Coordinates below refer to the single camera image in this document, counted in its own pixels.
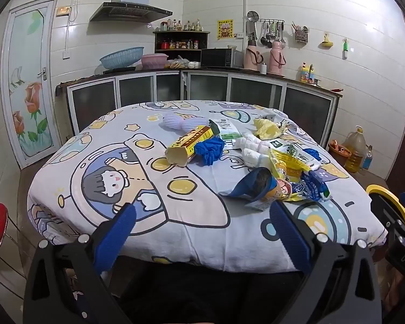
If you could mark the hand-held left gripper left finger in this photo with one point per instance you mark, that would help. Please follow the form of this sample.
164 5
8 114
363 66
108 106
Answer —
116 236

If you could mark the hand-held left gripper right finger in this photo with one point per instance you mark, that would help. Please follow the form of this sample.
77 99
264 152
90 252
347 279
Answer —
290 236

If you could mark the yellow-rimmed black bin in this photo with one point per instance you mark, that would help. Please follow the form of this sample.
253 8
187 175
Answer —
374 187

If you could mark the white diaper roll blue band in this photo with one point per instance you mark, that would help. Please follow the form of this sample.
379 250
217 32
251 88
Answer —
256 159

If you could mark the orange cartoon packet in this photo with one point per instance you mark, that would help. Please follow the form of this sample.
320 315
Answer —
277 190

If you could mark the blue and white wrapper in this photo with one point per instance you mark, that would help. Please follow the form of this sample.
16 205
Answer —
310 187

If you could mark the dark blue snack bag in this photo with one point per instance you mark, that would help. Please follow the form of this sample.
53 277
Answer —
243 189

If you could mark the large cooking oil bottle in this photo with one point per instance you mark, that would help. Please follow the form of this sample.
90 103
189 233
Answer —
354 148

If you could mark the yellow snack packet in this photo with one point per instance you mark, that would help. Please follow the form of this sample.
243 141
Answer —
287 167

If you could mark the orange plastic basin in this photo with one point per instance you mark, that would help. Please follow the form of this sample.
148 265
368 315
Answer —
337 155

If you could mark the green and white flat packet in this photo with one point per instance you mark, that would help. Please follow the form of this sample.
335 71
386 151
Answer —
290 150

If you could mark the cartoon printed tablecloth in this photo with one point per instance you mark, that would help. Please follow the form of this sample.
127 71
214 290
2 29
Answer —
121 135

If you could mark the white diaper roll pink band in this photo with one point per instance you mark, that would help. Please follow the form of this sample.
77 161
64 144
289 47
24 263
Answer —
253 141

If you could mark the crumpled yellow wrapper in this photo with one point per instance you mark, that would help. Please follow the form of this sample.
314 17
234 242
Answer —
266 130

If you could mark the yellow carton box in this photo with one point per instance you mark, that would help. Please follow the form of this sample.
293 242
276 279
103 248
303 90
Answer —
185 143

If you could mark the green and white milk carton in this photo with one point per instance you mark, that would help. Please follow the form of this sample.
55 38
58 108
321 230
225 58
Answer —
226 130

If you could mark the lavender ribbed roll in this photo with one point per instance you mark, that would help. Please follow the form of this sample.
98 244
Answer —
175 121

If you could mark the kitchen counter cabinets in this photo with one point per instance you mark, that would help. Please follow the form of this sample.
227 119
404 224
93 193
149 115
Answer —
94 94

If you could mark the metal faucet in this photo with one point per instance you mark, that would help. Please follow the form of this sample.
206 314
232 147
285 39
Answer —
312 72

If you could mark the yellow dish soap bottle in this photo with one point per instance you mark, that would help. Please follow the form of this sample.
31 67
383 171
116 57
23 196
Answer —
303 73

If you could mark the small white bottle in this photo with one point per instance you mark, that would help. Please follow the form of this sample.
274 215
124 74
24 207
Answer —
263 69

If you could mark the pink thermos flask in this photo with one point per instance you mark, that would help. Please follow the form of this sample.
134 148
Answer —
251 57
276 59

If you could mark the pink plastic basin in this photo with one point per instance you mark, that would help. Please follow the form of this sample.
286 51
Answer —
153 61

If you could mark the blue plastic basket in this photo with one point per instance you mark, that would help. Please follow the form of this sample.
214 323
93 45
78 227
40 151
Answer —
121 57

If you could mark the plastic bag of food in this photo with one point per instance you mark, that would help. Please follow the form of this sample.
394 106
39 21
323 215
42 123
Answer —
180 63

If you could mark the black microwave oven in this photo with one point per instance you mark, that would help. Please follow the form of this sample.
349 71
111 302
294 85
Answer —
219 57

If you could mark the metal chopstick holder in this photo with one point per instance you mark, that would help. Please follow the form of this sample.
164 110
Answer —
301 34

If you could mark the flower painted glass door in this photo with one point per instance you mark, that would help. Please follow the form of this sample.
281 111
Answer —
27 57

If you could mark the rack of hanging utensils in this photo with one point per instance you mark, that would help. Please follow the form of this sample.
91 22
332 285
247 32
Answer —
271 32

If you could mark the dark corner spice shelf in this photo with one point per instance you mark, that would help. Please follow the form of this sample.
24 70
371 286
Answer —
182 35

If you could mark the row of spice bottles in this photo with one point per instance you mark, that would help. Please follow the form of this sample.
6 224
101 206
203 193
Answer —
182 25

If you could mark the metal strainer ladle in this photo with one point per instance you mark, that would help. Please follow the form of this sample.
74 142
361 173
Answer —
252 16

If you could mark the yellow wall hook holder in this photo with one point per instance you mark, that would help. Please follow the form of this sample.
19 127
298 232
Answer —
327 43

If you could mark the yellow wall poster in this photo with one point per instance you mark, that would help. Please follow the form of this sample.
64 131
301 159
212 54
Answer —
225 29

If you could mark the orange wall box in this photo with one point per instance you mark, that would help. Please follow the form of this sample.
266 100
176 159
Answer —
63 11

